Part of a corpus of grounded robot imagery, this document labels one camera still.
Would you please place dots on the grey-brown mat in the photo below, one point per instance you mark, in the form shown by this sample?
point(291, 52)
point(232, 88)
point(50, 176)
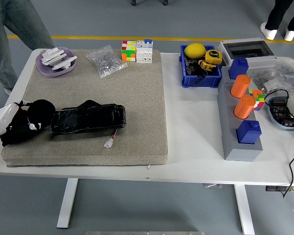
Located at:
point(112, 93)

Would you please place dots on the yellow lemon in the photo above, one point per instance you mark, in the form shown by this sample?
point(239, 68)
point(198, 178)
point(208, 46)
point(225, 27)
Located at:
point(194, 50)

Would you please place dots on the clear bag of metal screws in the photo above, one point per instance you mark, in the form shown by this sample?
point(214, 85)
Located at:
point(105, 62)

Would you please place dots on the clear bag of small parts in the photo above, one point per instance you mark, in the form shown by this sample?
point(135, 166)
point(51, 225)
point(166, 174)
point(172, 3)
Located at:
point(267, 82)
point(291, 71)

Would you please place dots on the person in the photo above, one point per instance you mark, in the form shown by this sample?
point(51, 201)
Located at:
point(276, 14)
point(22, 19)

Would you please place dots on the grey electrical enclosure box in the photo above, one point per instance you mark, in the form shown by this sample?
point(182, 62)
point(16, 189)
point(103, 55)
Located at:
point(258, 63)

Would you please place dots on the metal table bracket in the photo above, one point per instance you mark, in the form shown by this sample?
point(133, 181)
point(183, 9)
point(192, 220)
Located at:
point(212, 185)

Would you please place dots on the white circuit breaker block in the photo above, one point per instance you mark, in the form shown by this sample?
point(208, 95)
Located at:
point(144, 54)

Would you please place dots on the grey-blue tray of dark parts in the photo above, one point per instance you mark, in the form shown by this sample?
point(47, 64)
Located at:
point(279, 115)

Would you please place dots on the white table leg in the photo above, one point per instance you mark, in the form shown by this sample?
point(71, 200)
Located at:
point(245, 210)
point(67, 203)

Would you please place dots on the black table control box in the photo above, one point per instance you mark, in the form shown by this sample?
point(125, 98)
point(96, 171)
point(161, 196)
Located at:
point(274, 188)

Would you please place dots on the large colourful puzzle cube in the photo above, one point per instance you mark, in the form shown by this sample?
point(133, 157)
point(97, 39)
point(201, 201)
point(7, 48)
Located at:
point(128, 52)

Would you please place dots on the blue plastic bin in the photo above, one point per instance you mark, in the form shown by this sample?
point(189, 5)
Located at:
point(201, 82)

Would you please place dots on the orange cylinder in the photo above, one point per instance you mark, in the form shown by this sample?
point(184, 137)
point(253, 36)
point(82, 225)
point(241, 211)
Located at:
point(243, 107)
point(240, 86)

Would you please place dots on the grey stepped holder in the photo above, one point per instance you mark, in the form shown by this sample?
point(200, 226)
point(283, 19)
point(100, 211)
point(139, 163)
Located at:
point(235, 151)

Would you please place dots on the black panel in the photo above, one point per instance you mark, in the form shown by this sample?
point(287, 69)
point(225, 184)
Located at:
point(88, 120)

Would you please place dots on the yellow tape measure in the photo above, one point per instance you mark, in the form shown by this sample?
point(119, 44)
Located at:
point(213, 56)

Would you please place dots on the purple tray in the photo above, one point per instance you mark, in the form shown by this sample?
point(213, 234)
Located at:
point(45, 71)

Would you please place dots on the white plastic pieces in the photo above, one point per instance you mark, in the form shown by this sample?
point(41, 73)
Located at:
point(54, 57)

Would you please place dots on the small colourful puzzle cube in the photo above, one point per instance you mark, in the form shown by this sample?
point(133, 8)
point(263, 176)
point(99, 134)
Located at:
point(258, 98)

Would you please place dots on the yellow black tool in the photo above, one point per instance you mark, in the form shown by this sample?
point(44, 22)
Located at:
point(205, 65)

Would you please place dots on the blue plastic block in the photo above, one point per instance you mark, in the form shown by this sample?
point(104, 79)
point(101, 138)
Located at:
point(248, 133)
point(237, 68)

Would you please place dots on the black rag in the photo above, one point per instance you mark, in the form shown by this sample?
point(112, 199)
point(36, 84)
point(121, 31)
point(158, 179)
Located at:
point(19, 133)

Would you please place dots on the black chair wheel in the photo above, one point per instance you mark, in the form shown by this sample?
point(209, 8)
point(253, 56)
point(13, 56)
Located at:
point(165, 2)
point(133, 2)

